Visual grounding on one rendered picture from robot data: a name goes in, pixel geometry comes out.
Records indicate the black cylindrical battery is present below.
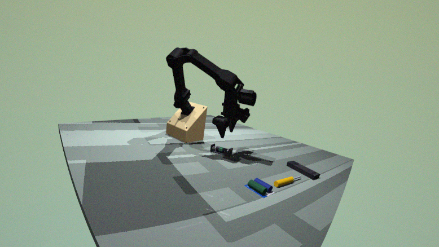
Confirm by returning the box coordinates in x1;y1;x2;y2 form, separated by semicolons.
216;146;229;153

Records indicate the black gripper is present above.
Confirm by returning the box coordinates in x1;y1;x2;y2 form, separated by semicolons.
212;101;239;138

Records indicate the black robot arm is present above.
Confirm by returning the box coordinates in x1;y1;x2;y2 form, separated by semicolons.
166;47;257;123

